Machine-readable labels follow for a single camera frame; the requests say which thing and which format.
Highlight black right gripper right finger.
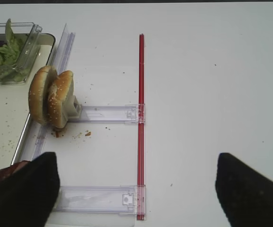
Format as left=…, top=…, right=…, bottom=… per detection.
left=215, top=153, right=273, bottom=227

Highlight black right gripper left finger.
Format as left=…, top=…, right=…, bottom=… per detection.
left=0, top=152, right=60, bottom=227

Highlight sliced red meat patties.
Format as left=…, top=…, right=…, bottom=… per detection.
left=0, top=160, right=30, bottom=181

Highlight green lettuce in container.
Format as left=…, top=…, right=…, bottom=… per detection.
left=0, top=18, right=27, bottom=81

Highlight white metal tray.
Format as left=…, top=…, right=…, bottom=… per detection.
left=0, top=33, right=56, bottom=168

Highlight white bun pusher block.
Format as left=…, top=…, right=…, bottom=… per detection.
left=65, top=95, right=81, bottom=119

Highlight sesame bun half inner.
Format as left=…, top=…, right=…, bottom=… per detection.
left=48, top=70, right=74, bottom=128

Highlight sesame bun half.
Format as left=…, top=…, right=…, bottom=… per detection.
left=28, top=65, right=58, bottom=125
left=48, top=70, right=74, bottom=128

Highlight sesame bun half outer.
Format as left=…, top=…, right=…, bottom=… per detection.
left=28, top=65, right=58, bottom=125

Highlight clear plastic salad container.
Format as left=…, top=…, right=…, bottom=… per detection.
left=0, top=19, right=42, bottom=84

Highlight clear lower right slider rail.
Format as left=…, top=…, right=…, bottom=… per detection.
left=53, top=185, right=146, bottom=216

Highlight clear slider rail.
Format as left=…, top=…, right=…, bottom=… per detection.
left=53, top=185, right=146, bottom=216
left=68, top=104, right=145, bottom=124

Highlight right red plastic rail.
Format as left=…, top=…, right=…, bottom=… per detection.
left=136, top=34, right=145, bottom=221

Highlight clear upper right slider rail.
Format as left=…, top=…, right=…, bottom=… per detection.
left=68, top=104, right=145, bottom=124

